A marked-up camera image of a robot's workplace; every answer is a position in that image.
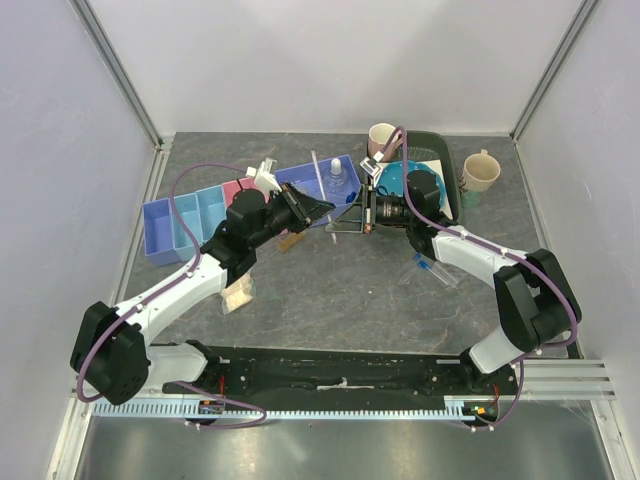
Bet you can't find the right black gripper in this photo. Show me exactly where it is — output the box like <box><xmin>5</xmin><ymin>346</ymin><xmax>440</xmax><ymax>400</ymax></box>
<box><xmin>326</xmin><ymin>184</ymin><xmax>417</xmax><ymax>234</ymax></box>

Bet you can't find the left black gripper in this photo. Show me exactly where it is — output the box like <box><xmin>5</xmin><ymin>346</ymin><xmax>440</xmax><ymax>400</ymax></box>
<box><xmin>249</xmin><ymin>181</ymin><xmax>335</xmax><ymax>250</ymax></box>

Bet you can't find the glass stirring rod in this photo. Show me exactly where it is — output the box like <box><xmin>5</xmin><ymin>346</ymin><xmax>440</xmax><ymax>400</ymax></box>
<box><xmin>310</xmin><ymin>149</ymin><xmax>337</xmax><ymax>245</ymax></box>

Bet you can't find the glass flask white stopper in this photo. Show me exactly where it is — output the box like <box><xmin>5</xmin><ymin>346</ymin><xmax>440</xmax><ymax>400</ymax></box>
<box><xmin>322</xmin><ymin>158</ymin><xmax>352</xmax><ymax>204</ymax></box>

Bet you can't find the bag of cotton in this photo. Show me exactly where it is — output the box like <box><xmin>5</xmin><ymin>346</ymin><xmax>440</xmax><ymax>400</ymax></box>
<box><xmin>220</xmin><ymin>272</ymin><xmax>256</xmax><ymax>314</ymax></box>

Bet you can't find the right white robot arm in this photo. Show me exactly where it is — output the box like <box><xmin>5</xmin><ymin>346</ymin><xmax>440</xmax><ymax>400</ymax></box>
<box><xmin>326</xmin><ymin>170</ymin><xmax>582</xmax><ymax>394</ymax></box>

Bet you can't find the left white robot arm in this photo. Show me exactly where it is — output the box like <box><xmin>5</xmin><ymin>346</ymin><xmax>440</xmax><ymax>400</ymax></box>
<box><xmin>70</xmin><ymin>183</ymin><xmax>335</xmax><ymax>405</ymax></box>

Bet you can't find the large purple bin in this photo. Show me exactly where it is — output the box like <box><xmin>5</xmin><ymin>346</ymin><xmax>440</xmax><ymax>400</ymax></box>
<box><xmin>275</xmin><ymin>155</ymin><xmax>361</xmax><ymax>227</ymax></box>

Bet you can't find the brown wooden spatula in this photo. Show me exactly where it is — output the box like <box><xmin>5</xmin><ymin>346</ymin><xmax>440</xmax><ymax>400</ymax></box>
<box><xmin>278</xmin><ymin>232</ymin><xmax>306</xmax><ymax>253</ymax></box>

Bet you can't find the blue polka dot plate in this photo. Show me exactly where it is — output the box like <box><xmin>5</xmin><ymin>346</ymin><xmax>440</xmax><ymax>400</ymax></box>
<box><xmin>376</xmin><ymin>160</ymin><xmax>448</xmax><ymax>209</ymax></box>

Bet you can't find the pink mug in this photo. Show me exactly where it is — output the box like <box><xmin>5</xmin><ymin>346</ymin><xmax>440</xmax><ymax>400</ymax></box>
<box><xmin>367</xmin><ymin>123</ymin><xmax>402</xmax><ymax>162</ymax></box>

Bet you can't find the blue cap test tube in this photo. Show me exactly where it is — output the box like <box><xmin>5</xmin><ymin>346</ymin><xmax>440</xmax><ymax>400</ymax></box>
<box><xmin>417</xmin><ymin>260</ymin><xmax>459</xmax><ymax>288</ymax></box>

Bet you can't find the pink bin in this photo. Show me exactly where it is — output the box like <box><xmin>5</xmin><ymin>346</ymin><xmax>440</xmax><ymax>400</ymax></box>
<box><xmin>223</xmin><ymin>178</ymin><xmax>282</xmax><ymax>237</ymax></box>

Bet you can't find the white square plate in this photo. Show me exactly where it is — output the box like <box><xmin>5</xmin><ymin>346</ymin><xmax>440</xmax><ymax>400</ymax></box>
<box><xmin>428</xmin><ymin>159</ymin><xmax>460</xmax><ymax>222</ymax></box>

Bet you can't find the dark green tray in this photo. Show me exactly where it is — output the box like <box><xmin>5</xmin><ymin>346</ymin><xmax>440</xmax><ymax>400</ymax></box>
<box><xmin>399</xmin><ymin>129</ymin><xmax>467</xmax><ymax>221</ymax></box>

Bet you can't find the light blue bin right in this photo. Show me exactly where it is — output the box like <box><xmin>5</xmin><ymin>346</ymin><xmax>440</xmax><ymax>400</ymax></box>
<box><xmin>196</xmin><ymin>185</ymin><xmax>226</xmax><ymax>242</ymax></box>

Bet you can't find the light blue bin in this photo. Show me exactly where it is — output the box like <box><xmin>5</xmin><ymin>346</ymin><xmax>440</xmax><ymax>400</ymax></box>
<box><xmin>170</xmin><ymin>193</ymin><xmax>203</xmax><ymax>261</ymax></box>
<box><xmin>196</xmin><ymin>185</ymin><xmax>226</xmax><ymax>242</ymax></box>

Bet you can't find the light blue bin left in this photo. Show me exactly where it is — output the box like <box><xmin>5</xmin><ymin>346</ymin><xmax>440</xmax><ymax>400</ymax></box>
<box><xmin>170</xmin><ymin>193</ymin><xmax>203</xmax><ymax>261</ymax></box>

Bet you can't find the cream floral mug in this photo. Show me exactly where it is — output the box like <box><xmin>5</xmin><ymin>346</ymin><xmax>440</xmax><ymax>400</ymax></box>
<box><xmin>459</xmin><ymin>149</ymin><xmax>501</xmax><ymax>208</ymax></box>

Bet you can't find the small purple bin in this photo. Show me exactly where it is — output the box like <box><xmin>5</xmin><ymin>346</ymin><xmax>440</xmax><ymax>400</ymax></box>
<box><xmin>142</xmin><ymin>198</ymin><xmax>180</xmax><ymax>267</ymax></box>

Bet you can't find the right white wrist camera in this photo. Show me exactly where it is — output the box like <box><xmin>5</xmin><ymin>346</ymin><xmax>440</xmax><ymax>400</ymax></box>
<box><xmin>360</xmin><ymin>157</ymin><xmax>384</xmax><ymax>185</ymax></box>

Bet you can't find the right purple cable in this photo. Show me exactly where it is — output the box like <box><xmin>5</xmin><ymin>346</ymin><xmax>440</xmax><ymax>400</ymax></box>
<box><xmin>377</xmin><ymin>125</ymin><xmax>581</xmax><ymax>432</ymax></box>

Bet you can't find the light blue cable duct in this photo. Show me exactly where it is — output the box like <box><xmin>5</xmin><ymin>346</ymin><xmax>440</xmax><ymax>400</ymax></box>
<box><xmin>92</xmin><ymin>396</ymin><xmax>476</xmax><ymax>422</ymax></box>

